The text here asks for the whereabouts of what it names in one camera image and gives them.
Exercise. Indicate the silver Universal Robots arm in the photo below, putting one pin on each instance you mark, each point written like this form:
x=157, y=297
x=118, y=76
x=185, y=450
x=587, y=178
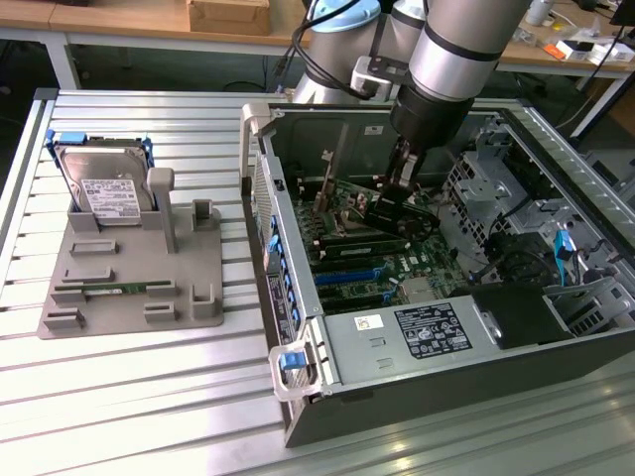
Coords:
x=456, y=44

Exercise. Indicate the grey power supply unit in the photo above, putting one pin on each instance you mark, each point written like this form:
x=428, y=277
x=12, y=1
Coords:
x=367, y=352

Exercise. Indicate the white cylinder container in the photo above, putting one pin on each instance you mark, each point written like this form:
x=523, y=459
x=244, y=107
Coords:
x=540, y=11

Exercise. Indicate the brown cardboard box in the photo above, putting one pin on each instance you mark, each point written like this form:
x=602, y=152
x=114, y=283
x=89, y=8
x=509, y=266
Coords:
x=228, y=17

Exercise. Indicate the wooden desk white frame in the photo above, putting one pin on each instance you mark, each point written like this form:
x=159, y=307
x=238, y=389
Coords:
x=99, y=20
x=546, y=62

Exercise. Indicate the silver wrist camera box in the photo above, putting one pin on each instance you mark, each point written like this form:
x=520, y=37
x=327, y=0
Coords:
x=367, y=77

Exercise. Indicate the green RAM stick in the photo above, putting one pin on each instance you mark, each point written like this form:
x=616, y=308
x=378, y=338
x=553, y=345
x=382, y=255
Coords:
x=124, y=287

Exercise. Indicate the green motherboard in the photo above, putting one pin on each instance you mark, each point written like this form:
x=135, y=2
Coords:
x=431, y=258

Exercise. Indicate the white orange small box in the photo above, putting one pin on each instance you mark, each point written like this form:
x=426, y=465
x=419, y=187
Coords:
x=565, y=49

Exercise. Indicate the silver chipset heatsink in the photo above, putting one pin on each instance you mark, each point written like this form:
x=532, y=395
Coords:
x=420, y=290

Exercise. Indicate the blue expansion slot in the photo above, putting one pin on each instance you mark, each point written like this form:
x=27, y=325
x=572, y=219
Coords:
x=347, y=276

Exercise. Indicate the open black PC case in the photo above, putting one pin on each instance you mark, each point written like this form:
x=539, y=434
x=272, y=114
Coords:
x=446, y=396

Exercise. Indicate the grey plastic parts rack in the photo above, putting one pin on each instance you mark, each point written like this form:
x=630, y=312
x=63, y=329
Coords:
x=124, y=312

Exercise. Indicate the hard disk in blue carrier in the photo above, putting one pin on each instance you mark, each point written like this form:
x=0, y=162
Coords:
x=106, y=188

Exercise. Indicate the clear case latch blue tab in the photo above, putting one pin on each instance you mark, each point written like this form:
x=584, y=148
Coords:
x=290, y=364

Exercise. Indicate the graphics card with black shroud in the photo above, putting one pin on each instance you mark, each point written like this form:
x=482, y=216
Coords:
x=397, y=218

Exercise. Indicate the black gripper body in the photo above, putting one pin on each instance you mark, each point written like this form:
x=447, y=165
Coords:
x=429, y=119

